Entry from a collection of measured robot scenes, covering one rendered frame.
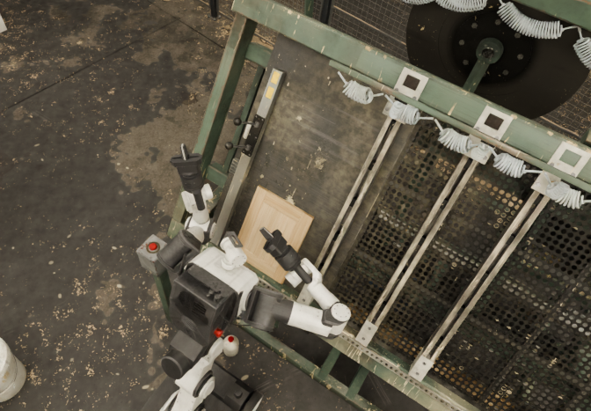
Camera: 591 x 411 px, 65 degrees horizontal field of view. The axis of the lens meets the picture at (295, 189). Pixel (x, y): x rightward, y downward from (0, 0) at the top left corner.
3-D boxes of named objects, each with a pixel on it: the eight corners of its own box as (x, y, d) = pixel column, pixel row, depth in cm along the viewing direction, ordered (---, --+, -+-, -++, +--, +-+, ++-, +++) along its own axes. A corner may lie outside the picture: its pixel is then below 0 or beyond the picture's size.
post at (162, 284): (165, 319, 304) (149, 265, 244) (171, 311, 307) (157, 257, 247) (172, 323, 302) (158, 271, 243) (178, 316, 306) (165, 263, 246)
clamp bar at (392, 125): (298, 292, 230) (277, 316, 209) (409, 66, 181) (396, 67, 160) (316, 303, 227) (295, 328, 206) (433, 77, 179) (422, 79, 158)
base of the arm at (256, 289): (278, 333, 181) (266, 333, 171) (250, 323, 186) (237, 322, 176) (289, 296, 184) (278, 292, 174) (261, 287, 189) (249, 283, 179)
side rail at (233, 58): (184, 211, 255) (171, 217, 245) (248, 12, 210) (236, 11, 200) (193, 216, 253) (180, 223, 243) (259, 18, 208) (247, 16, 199)
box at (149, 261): (141, 267, 243) (135, 250, 229) (156, 250, 250) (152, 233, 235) (158, 278, 240) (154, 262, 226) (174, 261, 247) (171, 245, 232)
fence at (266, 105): (214, 238, 243) (209, 241, 240) (277, 67, 204) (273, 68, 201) (222, 243, 242) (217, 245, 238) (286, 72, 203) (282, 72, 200)
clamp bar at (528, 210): (407, 362, 215) (396, 395, 194) (559, 135, 166) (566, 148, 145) (426, 375, 212) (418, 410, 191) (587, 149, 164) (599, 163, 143)
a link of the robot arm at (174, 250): (182, 260, 200) (171, 269, 186) (167, 245, 200) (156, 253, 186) (200, 242, 198) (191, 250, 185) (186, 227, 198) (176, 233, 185)
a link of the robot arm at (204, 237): (212, 244, 221) (199, 255, 199) (186, 238, 222) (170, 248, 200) (217, 221, 220) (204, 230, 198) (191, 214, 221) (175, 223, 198)
